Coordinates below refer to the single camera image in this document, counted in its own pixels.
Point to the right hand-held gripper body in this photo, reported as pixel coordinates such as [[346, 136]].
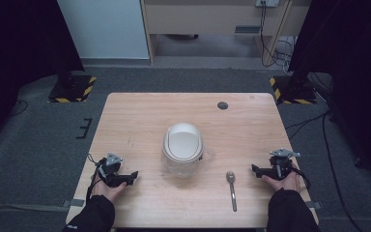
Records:
[[280, 164]]

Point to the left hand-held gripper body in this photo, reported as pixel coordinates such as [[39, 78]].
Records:
[[110, 169]]

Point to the person's right hand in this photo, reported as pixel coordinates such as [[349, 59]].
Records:
[[286, 183]]

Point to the person's left hand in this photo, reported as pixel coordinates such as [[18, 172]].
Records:
[[108, 191]]

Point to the metal spoon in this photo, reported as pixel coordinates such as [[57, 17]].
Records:
[[232, 190]]

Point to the grey tape strip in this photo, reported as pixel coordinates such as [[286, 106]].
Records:
[[314, 205], [74, 203]]

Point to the clear jar with white lid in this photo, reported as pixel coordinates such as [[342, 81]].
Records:
[[183, 148]]

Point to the dark round table grommet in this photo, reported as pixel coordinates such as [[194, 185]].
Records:
[[222, 105]]

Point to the black yellow striped stand base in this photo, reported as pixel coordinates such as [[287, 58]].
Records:
[[291, 92], [74, 88]]

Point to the black curtain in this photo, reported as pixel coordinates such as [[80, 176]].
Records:
[[19, 48], [354, 64]]

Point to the white partition panel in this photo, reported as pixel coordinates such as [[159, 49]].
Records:
[[103, 29]]

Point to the light wooden desk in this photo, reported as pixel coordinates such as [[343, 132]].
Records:
[[206, 17]]

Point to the grey power strip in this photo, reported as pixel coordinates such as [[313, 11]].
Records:
[[267, 2]]

